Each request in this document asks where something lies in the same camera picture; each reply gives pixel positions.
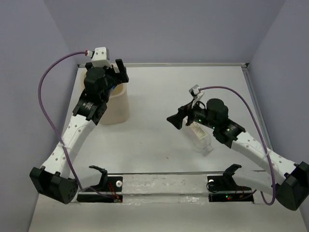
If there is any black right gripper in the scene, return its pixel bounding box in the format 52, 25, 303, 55
166, 98, 217, 130

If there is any blue label bottle blue cap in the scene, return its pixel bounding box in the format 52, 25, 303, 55
107, 85, 117, 95

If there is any clear bottle cream label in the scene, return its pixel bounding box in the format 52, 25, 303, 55
182, 118, 213, 156

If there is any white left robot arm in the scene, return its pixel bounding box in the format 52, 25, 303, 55
29, 59, 129, 204

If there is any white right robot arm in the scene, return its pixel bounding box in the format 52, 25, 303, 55
167, 99, 309, 211

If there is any beige plastic bin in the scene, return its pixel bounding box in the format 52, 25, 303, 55
73, 77, 129, 125

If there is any right black base slot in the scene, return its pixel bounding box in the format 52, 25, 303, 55
206, 164, 254, 203

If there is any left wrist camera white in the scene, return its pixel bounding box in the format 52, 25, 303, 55
85, 47, 112, 68

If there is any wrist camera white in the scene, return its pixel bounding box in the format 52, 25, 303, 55
188, 85, 204, 108
85, 47, 112, 68

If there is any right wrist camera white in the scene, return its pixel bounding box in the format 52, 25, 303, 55
188, 85, 204, 108

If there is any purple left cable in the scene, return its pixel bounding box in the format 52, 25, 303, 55
38, 50, 119, 201

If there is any purple cable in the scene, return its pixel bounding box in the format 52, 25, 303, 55
199, 86, 277, 205
38, 50, 119, 201

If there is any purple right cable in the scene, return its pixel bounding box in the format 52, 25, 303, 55
199, 86, 277, 205

